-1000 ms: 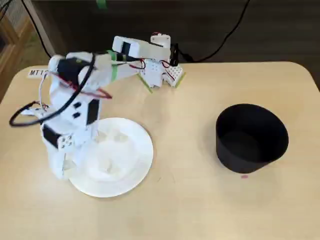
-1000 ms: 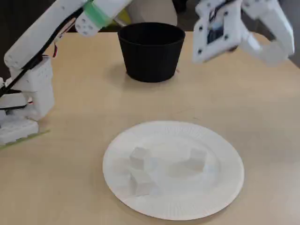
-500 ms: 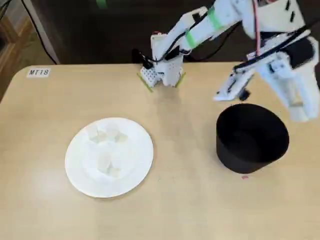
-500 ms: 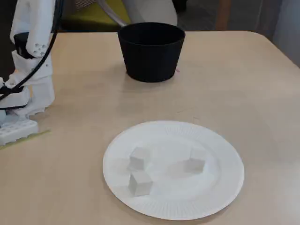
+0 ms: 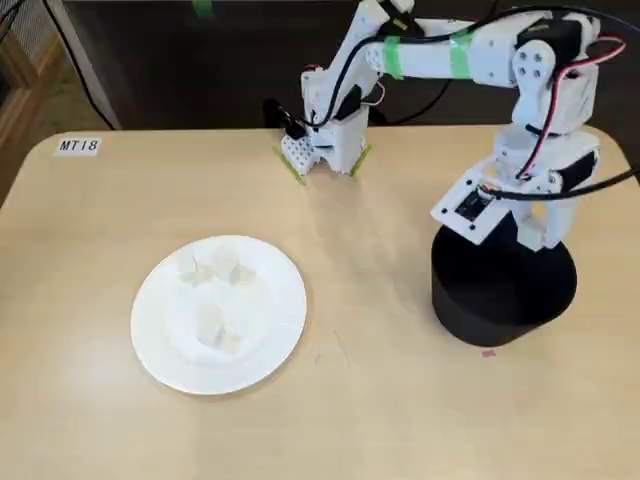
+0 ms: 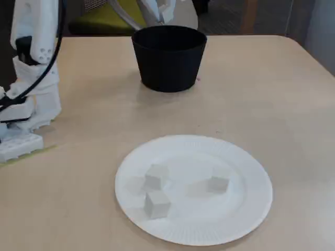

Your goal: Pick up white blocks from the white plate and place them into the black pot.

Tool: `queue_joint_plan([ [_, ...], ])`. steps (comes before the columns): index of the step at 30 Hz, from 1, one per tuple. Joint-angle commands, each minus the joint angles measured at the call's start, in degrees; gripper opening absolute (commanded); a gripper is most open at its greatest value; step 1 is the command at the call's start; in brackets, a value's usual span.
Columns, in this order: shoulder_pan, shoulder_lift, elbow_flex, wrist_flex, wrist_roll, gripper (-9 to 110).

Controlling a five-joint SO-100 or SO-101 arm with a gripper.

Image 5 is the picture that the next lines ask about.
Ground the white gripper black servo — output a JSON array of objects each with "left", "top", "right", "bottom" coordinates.
[{"left": 492, "top": 125, "right": 601, "bottom": 251}]

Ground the black pot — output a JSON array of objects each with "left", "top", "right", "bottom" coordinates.
[{"left": 430, "top": 199, "right": 580, "bottom": 348}]

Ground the white paper plate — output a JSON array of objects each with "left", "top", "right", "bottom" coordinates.
[{"left": 129, "top": 234, "right": 309, "bottom": 397}]

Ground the MT18 paper label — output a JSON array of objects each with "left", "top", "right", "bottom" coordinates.
[{"left": 53, "top": 135, "right": 101, "bottom": 157}]

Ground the wooden shelf unit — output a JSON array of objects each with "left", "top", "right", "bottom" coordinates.
[{"left": 0, "top": 24, "right": 76, "bottom": 206}]

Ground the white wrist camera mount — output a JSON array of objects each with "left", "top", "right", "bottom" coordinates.
[{"left": 430, "top": 167, "right": 512, "bottom": 247}]

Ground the red white servo wire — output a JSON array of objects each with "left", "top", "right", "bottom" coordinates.
[{"left": 517, "top": 33, "right": 627, "bottom": 180}]

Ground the black power cable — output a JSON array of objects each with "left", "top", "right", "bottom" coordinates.
[{"left": 384, "top": 0, "right": 501, "bottom": 126}]

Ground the grey metal post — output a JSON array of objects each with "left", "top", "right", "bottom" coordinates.
[{"left": 47, "top": 0, "right": 122, "bottom": 130}]

